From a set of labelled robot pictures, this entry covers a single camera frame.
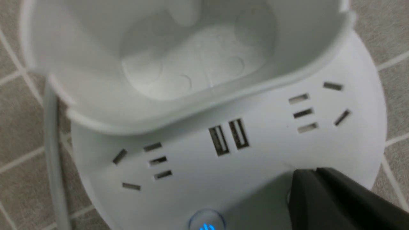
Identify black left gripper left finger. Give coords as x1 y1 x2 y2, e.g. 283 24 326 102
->
288 169 356 230

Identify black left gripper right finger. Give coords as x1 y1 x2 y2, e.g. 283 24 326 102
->
316 168 409 230

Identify white desk lamp with sockets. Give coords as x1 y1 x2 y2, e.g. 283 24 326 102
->
19 0 387 230

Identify white power cable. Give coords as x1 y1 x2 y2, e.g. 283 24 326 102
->
43 80 71 230

